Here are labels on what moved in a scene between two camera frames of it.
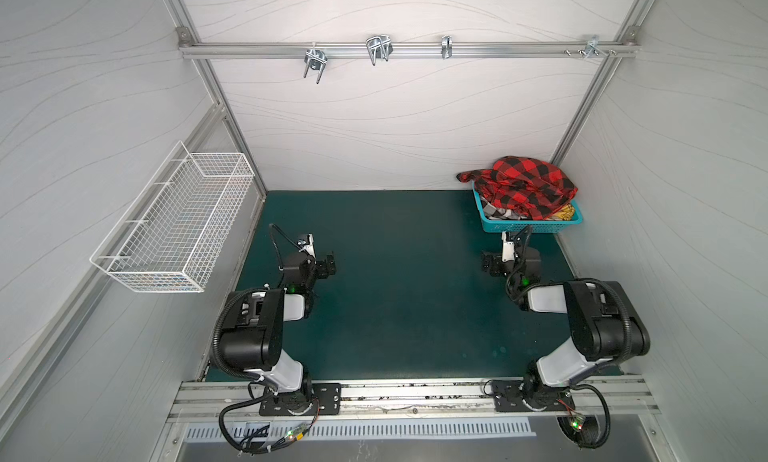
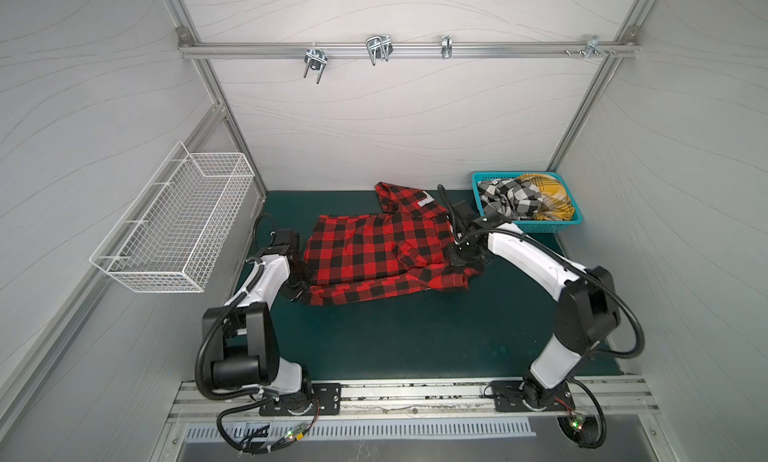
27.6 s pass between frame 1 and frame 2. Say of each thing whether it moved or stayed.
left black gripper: moved
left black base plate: stayed
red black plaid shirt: moved
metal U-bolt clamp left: stayed
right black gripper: moved
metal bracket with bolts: stayed
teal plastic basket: stayed
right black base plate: stayed
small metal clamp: stayed
